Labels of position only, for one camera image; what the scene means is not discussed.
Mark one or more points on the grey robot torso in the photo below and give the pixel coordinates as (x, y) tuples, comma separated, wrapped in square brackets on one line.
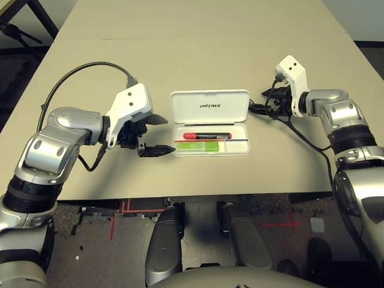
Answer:
[(234, 279)]

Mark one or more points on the black tripod stand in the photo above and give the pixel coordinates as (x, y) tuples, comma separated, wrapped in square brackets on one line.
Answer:
[(13, 31)]

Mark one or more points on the red and black marker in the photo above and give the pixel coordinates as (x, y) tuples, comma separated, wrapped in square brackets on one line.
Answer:
[(207, 136)]

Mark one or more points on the red tape strip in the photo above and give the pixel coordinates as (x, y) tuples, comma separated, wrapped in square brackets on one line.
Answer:
[(112, 229)]

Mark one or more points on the beige side table black frame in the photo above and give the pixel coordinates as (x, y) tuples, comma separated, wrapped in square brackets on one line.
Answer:
[(47, 18)]

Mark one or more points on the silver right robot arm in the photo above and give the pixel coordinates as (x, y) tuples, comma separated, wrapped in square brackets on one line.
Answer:
[(330, 96)]

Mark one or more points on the green highlighter pen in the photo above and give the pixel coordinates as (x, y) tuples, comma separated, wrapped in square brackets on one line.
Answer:
[(198, 146)]

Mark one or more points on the grey robot right leg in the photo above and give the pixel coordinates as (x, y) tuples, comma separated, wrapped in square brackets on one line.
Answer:
[(247, 240)]

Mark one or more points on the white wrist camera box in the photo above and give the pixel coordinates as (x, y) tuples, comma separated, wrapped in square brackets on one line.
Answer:
[(132, 99), (292, 67)]

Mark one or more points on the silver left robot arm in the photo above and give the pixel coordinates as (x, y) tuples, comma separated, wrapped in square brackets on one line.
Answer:
[(69, 120)]

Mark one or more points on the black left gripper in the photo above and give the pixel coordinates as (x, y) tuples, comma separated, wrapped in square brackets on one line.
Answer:
[(130, 135)]

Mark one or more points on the metal table underframe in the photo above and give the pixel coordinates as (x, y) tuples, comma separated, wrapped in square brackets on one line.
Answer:
[(204, 200)]

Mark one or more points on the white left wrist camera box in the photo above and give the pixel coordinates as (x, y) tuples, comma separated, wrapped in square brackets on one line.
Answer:
[(132, 99)]

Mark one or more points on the grey robot left leg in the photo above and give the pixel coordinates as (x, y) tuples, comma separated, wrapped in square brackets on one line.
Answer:
[(163, 243)]

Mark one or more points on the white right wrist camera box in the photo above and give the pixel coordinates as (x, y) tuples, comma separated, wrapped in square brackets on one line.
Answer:
[(292, 67)]

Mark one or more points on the grey robot leg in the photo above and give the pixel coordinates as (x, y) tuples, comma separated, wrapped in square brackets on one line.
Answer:
[(163, 243), (247, 240)]

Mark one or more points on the white plastic pencil case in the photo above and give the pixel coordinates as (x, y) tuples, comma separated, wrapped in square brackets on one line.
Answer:
[(210, 115)]

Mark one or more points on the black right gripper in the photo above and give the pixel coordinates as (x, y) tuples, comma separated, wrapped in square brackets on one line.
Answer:
[(283, 96)]

